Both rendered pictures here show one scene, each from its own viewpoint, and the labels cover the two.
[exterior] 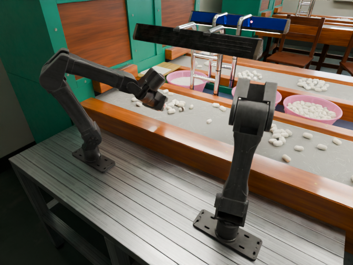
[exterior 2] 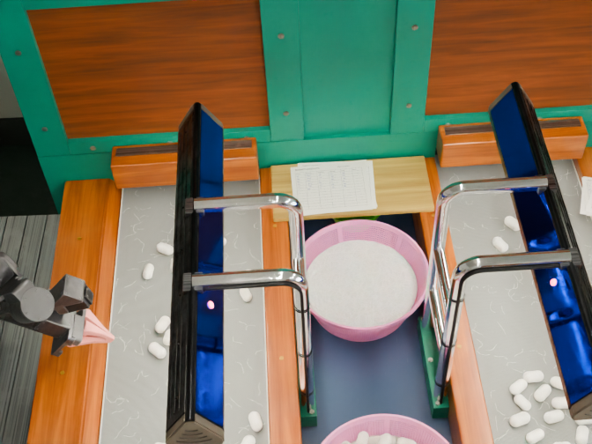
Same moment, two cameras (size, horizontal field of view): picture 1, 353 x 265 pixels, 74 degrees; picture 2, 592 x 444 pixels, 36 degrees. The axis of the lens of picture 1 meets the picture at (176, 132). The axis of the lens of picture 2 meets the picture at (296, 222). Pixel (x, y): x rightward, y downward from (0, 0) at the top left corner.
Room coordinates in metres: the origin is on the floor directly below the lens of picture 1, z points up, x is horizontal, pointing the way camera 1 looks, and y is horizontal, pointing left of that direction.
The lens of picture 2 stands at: (0.75, -0.90, 2.20)
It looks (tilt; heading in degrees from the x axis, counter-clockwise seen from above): 50 degrees down; 58
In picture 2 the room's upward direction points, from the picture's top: 3 degrees counter-clockwise
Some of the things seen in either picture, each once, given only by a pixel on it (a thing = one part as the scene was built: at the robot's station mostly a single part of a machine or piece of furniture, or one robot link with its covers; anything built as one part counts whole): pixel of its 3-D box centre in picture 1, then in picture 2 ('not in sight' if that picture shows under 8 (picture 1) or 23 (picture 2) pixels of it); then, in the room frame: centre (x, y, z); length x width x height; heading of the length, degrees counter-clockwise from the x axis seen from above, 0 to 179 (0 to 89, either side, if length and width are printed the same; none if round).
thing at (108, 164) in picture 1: (91, 152); not in sight; (0.74, 0.35, 0.71); 0.20 x 0.07 x 0.08; 56
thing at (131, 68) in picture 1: (116, 77); (186, 162); (1.27, 0.34, 0.83); 0.30 x 0.06 x 0.07; 148
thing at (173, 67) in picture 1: (159, 70); (350, 188); (1.54, 0.12, 0.77); 0.33 x 0.15 x 0.01; 148
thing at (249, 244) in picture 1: (227, 225); not in sight; (0.41, -0.15, 0.71); 0.20 x 0.07 x 0.08; 56
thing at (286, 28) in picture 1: (235, 20); (551, 230); (1.57, -0.36, 1.08); 0.62 x 0.08 x 0.07; 58
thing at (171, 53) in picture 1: (178, 49); (510, 141); (1.85, -0.02, 0.83); 0.30 x 0.06 x 0.07; 148
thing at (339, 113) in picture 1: (308, 114); not in sight; (1.04, -0.68, 0.72); 0.27 x 0.27 x 0.10
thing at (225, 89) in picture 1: (227, 53); (488, 300); (1.50, -0.32, 0.90); 0.20 x 0.19 x 0.45; 58
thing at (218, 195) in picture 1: (230, 208); not in sight; (0.42, -0.15, 0.77); 0.09 x 0.06 x 0.06; 71
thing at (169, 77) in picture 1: (186, 84); (360, 285); (1.42, -0.07, 0.72); 0.27 x 0.27 x 0.10
